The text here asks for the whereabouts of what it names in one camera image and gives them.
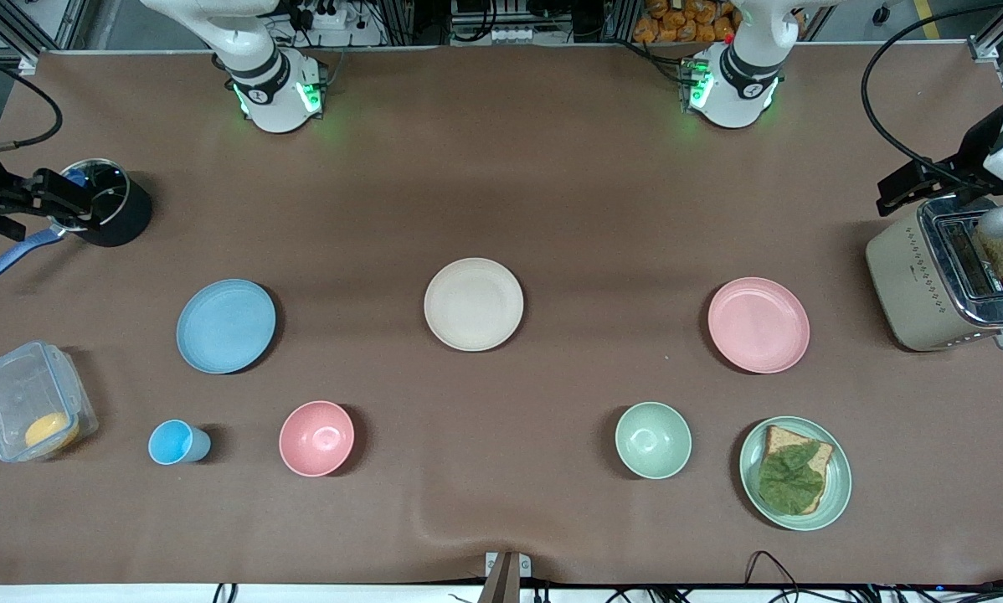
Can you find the glass pot lid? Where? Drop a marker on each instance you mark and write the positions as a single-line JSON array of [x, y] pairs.
[[108, 186]]

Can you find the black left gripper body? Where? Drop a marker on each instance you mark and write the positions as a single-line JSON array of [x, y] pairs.
[[967, 158]]

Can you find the pink bowl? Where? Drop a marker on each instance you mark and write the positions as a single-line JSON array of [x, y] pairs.
[[316, 438]]

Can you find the pink plate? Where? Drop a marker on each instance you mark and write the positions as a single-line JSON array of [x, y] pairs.
[[758, 325]]

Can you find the light blue cup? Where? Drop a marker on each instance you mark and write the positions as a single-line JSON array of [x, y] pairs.
[[175, 442]]

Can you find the light blue plate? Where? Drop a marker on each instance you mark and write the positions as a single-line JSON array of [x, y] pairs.
[[225, 327]]

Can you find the pale green plate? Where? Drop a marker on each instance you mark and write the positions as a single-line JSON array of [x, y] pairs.
[[836, 494]]

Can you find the brown bread slice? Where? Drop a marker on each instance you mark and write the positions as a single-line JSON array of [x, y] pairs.
[[782, 437]]

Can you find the pale green bowl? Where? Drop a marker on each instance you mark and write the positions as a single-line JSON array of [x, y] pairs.
[[653, 440]]

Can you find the clear plastic storage container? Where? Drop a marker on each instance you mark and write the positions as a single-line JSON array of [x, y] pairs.
[[16, 394]]

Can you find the bag of bread rolls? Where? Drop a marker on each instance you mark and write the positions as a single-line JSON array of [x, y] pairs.
[[677, 25]]

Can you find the beige and chrome toaster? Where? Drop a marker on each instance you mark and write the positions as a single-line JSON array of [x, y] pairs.
[[903, 285]]

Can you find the white power strip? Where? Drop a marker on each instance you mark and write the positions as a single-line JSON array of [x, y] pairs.
[[512, 34], [327, 18]]

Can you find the black cooking pot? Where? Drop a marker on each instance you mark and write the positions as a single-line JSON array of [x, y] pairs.
[[129, 219]]

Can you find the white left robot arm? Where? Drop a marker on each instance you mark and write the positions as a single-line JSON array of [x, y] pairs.
[[740, 75]]

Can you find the orange round food piece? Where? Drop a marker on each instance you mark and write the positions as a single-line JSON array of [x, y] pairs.
[[51, 431]]

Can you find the green lettuce leaf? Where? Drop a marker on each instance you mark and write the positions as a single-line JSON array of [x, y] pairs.
[[790, 481]]

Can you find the beige plate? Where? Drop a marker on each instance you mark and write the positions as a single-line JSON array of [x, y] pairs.
[[473, 304]]

